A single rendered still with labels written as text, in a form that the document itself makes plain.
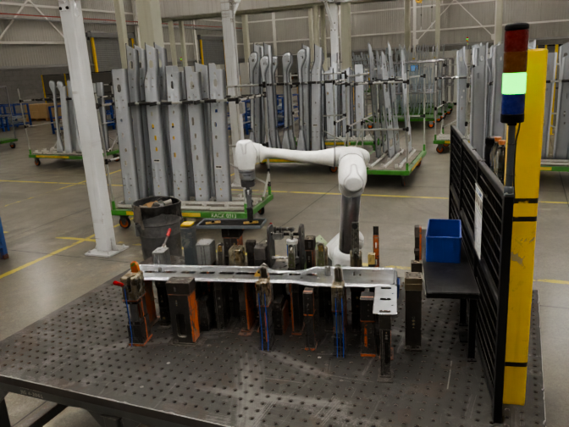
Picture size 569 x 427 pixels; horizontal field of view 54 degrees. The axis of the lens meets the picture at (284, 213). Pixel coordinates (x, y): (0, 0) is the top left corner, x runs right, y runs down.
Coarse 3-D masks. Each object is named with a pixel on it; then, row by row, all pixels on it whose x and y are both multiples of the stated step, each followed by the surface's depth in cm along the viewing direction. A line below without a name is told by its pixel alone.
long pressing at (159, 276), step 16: (160, 272) 284; (176, 272) 283; (240, 272) 278; (256, 272) 277; (272, 272) 275; (288, 272) 274; (304, 272) 273; (320, 272) 272; (352, 272) 269; (368, 272) 268; (384, 272) 267
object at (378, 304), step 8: (376, 288) 249; (392, 288) 248; (376, 296) 241; (384, 296) 241; (392, 296) 240; (376, 304) 233; (384, 304) 232; (392, 304) 232; (376, 312) 226; (392, 312) 225
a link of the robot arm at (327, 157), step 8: (256, 144) 306; (264, 152) 306; (272, 152) 306; (280, 152) 302; (288, 152) 299; (296, 152) 296; (304, 152) 293; (312, 152) 291; (320, 152) 290; (328, 152) 289; (256, 160) 306; (296, 160) 296; (304, 160) 293; (312, 160) 291; (320, 160) 290; (328, 160) 290
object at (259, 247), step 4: (256, 244) 294; (260, 244) 294; (264, 244) 295; (256, 248) 289; (260, 248) 288; (264, 248) 288; (256, 252) 289; (260, 252) 289; (264, 252) 288; (256, 256) 290; (260, 256) 289; (264, 256) 289; (256, 260) 291; (260, 260) 290; (264, 260) 290; (256, 264) 291; (260, 264) 291; (272, 300) 304; (272, 304) 304; (272, 308) 302
